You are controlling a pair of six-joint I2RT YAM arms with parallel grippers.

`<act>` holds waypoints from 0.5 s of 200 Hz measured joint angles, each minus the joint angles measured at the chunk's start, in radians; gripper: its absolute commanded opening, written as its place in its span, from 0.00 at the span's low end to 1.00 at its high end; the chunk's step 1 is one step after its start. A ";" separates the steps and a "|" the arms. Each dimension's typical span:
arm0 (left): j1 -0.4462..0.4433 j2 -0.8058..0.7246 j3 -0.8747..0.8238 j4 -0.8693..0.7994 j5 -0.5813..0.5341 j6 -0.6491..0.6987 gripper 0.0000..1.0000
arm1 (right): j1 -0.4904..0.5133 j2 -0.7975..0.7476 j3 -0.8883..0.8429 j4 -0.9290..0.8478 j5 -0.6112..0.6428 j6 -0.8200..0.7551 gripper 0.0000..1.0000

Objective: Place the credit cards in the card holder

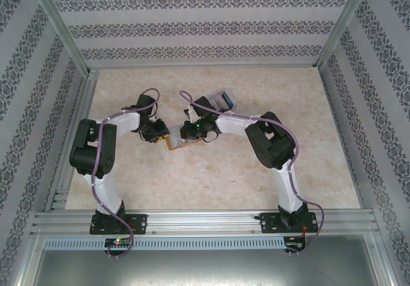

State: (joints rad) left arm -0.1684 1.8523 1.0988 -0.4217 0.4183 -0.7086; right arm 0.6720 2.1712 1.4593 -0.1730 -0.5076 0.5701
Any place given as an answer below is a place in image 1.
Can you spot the aluminium frame post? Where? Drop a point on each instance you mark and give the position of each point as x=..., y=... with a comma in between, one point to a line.
x=340, y=26
x=61, y=26

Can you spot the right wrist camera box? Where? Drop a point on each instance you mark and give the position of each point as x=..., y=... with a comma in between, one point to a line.
x=189, y=114

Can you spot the aluminium front rail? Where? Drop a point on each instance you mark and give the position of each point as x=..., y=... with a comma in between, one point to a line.
x=205, y=223

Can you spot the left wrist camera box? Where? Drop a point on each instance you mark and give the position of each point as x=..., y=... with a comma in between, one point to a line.
x=157, y=119

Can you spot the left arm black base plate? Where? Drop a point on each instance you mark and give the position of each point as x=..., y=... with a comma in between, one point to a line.
x=137, y=223

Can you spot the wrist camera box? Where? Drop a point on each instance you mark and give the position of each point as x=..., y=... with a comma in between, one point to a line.
x=157, y=119
x=189, y=114

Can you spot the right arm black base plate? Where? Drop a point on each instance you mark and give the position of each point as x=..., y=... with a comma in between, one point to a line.
x=269, y=223

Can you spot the right aluminium frame post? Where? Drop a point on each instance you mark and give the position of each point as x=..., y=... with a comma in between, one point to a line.
x=340, y=26

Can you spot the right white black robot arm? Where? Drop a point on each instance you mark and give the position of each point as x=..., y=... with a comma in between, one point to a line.
x=269, y=141

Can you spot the left aluminium frame post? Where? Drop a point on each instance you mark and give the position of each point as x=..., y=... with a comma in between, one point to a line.
x=61, y=26

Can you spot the clear plastic card box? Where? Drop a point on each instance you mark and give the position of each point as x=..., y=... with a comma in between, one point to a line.
x=224, y=101

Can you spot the aluminium side rail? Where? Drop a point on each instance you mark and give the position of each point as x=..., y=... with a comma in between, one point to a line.
x=84, y=100

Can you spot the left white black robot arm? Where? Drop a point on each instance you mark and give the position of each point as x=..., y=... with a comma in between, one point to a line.
x=89, y=151

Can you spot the pale white credit card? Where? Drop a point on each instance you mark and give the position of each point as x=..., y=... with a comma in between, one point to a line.
x=176, y=137

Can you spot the orange leather card holder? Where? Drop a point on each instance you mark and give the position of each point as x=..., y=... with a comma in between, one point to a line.
x=179, y=148

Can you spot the grey metal shelf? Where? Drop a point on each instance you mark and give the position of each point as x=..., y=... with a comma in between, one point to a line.
x=205, y=266

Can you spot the white credit card pink print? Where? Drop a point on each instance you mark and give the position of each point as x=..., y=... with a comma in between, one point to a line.
x=217, y=101

